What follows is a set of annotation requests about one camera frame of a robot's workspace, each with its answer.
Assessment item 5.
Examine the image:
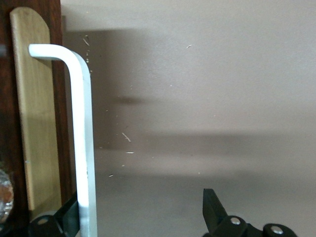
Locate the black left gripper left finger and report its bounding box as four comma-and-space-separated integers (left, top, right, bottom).
28, 192, 81, 237

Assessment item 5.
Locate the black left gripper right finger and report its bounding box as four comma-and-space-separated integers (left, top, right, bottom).
202, 188, 297, 237

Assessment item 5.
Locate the white metal drawer handle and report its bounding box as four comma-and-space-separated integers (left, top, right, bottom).
28, 43, 98, 237

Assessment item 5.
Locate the light wooden drawer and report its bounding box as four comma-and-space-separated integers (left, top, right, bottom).
0, 0, 76, 237

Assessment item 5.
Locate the light wooden handle backplate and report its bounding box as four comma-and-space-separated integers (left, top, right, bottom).
9, 6, 62, 212

